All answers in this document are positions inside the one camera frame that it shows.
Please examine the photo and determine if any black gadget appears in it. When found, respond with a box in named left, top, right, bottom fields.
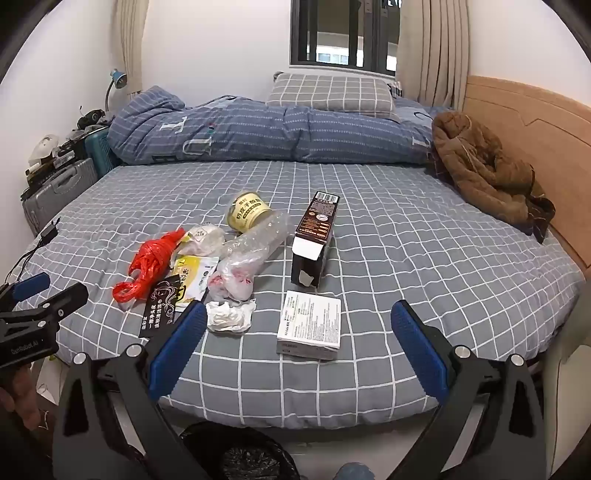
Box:
left=76, top=108, right=114, bottom=130

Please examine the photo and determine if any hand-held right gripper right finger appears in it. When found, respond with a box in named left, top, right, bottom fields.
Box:
left=392, top=299, right=548, bottom=480

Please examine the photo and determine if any crumpled clear plastic bag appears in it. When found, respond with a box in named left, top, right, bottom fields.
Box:
left=208, top=256, right=256, bottom=303

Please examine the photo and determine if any teal suitcase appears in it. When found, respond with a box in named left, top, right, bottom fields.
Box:
left=84, top=127, right=122, bottom=178

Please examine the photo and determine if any brown jacket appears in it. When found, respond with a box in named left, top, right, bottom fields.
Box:
left=431, top=111, right=557, bottom=244

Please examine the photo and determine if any black cable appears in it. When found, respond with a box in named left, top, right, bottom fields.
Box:
left=0, top=240, right=47, bottom=287

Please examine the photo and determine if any grey checked bed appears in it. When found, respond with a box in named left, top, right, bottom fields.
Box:
left=14, top=159, right=587, bottom=428

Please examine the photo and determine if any black sachet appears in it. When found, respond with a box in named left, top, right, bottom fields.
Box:
left=139, top=274, right=185, bottom=340

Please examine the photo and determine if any white flat box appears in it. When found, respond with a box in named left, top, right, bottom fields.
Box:
left=276, top=290, right=342, bottom=361

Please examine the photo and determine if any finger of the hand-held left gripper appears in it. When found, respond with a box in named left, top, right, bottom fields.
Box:
left=0, top=282, right=89, bottom=329
left=0, top=272, right=51, bottom=305

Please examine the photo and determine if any yellow snack wrapper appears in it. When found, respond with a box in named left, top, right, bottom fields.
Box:
left=168, top=254, right=220, bottom=311

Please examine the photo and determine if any grey suitcase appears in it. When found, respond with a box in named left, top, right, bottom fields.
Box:
left=21, top=158, right=99, bottom=236

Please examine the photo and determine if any bubble wrap roll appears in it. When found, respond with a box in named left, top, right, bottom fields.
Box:
left=222, top=210, right=289, bottom=268

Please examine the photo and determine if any wooden headboard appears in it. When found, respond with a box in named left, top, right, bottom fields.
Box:
left=462, top=75, right=591, bottom=281

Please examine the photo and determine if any white plastic object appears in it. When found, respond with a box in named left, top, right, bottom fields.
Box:
left=28, top=134, right=60, bottom=167

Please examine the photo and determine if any grey checked pillow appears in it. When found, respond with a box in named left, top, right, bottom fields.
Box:
left=265, top=71, right=398, bottom=118

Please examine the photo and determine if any crumpled white tissue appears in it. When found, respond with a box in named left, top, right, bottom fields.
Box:
left=205, top=299, right=257, bottom=334

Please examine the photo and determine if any white cabinet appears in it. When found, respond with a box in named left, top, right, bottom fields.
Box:
left=542, top=342, right=591, bottom=480

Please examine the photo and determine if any silver white foil bag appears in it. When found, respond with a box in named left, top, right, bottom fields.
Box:
left=185, top=223, right=227, bottom=257

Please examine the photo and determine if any beige curtain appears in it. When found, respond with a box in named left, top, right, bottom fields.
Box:
left=397, top=0, right=469, bottom=114
left=115, top=0, right=151, bottom=95

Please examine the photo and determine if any person's left hand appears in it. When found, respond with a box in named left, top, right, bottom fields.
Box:
left=0, top=369, right=42, bottom=435

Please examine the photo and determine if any red plastic bag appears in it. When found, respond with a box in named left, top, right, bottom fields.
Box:
left=112, top=231, right=185, bottom=305

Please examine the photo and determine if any yellow yogurt cup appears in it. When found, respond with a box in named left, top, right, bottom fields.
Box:
left=226, top=194, right=272, bottom=233

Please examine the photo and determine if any dark brown carton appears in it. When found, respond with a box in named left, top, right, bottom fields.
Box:
left=290, top=190, right=340, bottom=291

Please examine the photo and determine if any bin with black liner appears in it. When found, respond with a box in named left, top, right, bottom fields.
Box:
left=178, top=421, right=301, bottom=480

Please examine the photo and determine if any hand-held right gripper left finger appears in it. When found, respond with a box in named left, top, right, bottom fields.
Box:
left=52, top=301, right=213, bottom=480

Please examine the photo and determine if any blue desk lamp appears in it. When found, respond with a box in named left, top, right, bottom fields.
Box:
left=104, top=68, right=129, bottom=114

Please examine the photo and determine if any dark framed window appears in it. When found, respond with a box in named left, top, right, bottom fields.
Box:
left=290, top=0, right=402, bottom=77

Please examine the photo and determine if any blue striped quilt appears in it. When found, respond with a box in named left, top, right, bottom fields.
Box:
left=107, top=85, right=458, bottom=166

